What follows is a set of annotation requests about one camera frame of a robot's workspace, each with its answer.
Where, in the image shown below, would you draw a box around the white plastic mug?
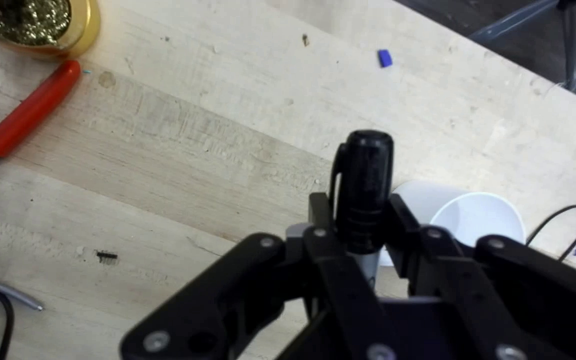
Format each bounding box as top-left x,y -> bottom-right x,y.
393,179 -> 526,247

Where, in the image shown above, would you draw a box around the small blue plastic chip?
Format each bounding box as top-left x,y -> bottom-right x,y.
376,48 -> 393,68

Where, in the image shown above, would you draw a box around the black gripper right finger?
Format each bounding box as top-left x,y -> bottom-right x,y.
385,194 -> 576,360

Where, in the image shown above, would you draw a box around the black cable loop with plug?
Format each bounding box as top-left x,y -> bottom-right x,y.
526,201 -> 576,262

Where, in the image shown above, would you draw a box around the small black screw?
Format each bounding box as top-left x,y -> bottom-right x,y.
95,251 -> 118,262

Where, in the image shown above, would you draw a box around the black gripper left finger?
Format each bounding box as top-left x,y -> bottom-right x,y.
120,192 -> 396,360

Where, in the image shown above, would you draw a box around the gold brass sponge holder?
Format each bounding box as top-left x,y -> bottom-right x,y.
0,0 -> 101,57

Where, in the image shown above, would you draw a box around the red-handled pliers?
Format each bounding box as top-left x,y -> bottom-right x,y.
0,59 -> 82,159

